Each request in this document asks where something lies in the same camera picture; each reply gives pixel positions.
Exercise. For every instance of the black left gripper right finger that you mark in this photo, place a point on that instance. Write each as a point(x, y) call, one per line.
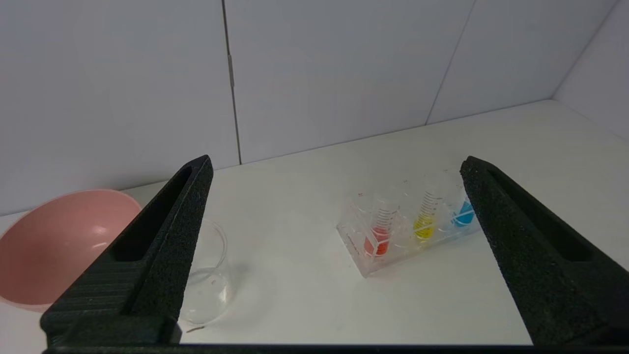
point(540, 275)

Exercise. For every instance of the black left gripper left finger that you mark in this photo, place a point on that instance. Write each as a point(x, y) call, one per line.
point(162, 255)

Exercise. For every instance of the test tube with red pigment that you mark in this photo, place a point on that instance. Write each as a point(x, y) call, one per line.
point(380, 243)

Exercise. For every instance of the test tube with blue pigment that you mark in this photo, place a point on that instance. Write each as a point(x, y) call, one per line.
point(464, 215)

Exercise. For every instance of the test tube with yellow pigment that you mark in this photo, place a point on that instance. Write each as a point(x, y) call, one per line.
point(423, 227)

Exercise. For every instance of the clear acrylic test tube rack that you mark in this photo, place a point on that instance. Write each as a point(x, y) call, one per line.
point(354, 236)

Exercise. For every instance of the clear glass beaker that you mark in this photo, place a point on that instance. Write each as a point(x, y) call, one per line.
point(209, 290)

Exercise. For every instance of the pink plastic bowl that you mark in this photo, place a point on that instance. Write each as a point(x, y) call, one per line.
point(54, 246)

